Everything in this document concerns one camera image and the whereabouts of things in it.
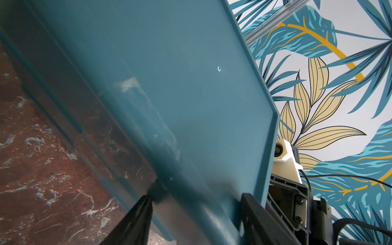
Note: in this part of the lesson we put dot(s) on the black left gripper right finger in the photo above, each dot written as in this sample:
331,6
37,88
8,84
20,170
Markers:
260,227

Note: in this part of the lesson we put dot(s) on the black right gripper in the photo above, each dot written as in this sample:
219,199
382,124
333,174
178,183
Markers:
307,220

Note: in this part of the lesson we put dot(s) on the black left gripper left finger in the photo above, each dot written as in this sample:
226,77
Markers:
134,228

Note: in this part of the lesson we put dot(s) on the teal drawer cabinet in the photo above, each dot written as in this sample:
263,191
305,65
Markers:
159,98

